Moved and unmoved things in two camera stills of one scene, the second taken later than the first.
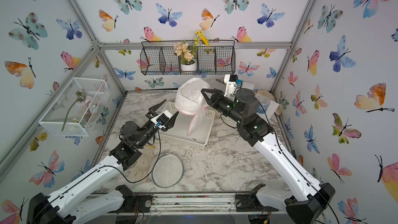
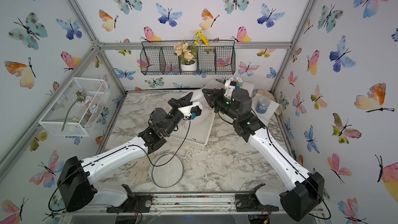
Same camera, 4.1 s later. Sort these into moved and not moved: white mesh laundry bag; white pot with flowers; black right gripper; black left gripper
Moved: black left gripper
Not moved: white pot with flowers; white mesh laundry bag; black right gripper
